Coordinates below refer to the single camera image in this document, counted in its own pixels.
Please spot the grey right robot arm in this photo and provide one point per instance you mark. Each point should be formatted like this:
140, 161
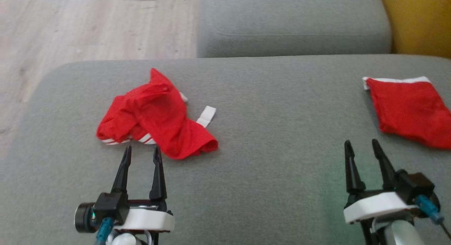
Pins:
401, 236

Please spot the folded red garment white waistband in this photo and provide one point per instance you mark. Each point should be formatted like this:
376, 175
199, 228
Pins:
408, 107

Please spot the wide yellow sofa back cushion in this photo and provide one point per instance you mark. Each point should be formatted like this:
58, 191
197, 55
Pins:
419, 23

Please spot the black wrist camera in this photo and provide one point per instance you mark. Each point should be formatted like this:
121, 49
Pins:
109, 206
417, 187

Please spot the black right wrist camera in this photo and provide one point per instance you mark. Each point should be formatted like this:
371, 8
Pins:
417, 187

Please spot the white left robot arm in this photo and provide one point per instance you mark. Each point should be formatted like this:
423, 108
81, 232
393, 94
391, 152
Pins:
123, 239

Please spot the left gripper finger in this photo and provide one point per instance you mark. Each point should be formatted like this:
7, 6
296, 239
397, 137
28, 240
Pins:
158, 178
121, 174

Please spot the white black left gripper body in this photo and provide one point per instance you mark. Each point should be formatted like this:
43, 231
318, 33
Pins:
148, 220

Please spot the red white-striped garment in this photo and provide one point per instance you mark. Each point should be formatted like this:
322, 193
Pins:
158, 118

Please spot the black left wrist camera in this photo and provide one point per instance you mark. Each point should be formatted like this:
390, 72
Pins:
109, 206

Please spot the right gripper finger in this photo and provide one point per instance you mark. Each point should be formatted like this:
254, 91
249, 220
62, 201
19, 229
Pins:
385, 171
352, 171

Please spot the grey sofa seat cushion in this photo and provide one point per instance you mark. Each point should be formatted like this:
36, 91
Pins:
292, 23

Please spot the large grey sofa chaise seat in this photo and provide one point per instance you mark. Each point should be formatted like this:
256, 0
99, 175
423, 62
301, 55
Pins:
275, 132

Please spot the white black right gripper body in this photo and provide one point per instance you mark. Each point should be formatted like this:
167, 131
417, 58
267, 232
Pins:
377, 206

